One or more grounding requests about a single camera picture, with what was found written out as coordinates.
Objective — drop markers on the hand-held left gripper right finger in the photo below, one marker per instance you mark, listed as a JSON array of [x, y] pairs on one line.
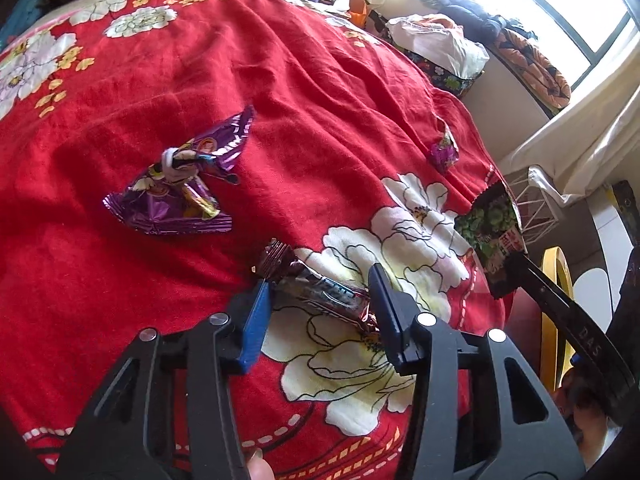
[[386, 310]]

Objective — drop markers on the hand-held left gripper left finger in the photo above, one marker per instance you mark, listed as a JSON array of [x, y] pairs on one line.
[[255, 330]]

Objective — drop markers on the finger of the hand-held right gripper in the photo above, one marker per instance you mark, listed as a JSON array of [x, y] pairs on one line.
[[545, 282]]

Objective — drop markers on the yellow trash bin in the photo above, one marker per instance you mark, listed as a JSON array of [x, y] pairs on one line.
[[550, 310]]

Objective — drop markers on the brown candy bar wrapper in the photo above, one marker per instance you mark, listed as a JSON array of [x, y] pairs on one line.
[[320, 290]]

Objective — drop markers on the green snack packet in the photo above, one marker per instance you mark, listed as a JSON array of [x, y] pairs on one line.
[[487, 225]]

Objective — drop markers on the person's right hand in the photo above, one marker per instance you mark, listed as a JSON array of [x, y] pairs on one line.
[[592, 430]]

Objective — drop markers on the person's left hand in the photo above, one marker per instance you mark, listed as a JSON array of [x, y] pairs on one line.
[[260, 470]]

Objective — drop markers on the large purple snack wrapper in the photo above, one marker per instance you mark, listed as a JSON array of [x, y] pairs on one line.
[[150, 210]]

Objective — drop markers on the small purple candy wrapper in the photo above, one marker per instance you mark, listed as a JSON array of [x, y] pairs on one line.
[[442, 152]]

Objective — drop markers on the orange patterned quilt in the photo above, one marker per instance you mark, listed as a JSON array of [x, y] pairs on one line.
[[535, 67]]

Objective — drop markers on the red floral blanket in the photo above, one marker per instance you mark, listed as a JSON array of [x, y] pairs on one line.
[[300, 110]]

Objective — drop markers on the dinosaur print laundry basket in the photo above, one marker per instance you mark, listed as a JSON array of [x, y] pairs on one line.
[[445, 77]]

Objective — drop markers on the white cloth in basket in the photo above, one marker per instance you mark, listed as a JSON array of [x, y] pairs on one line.
[[440, 40]]

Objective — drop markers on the window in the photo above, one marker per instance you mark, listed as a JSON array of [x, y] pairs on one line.
[[575, 5]]

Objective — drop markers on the dark puffer jacket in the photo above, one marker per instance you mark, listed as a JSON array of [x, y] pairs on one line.
[[475, 7]]

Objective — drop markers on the orange plastic bag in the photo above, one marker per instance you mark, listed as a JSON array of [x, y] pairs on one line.
[[359, 7]]

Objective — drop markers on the teal floral cloth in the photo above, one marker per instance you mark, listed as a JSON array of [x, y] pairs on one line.
[[20, 15]]

